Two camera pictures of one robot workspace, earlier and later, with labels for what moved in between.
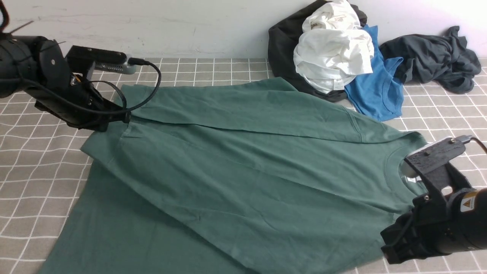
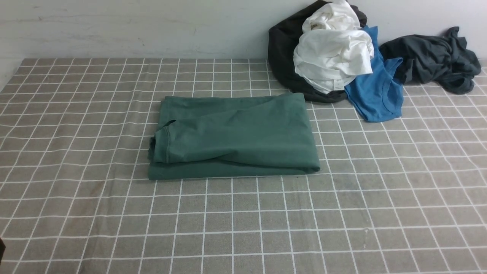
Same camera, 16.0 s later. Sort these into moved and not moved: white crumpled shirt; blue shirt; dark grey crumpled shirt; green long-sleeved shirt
Moved: green long-sleeved shirt
Not moved: white crumpled shirt; dark grey crumpled shirt; blue shirt
